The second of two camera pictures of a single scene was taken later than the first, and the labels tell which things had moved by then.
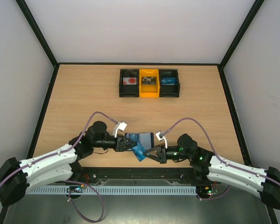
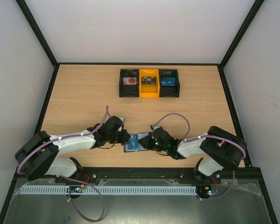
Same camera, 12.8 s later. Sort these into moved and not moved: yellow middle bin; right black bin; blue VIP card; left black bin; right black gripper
Moved: right black gripper; blue VIP card
Not moved: left black bin; right black bin; yellow middle bin
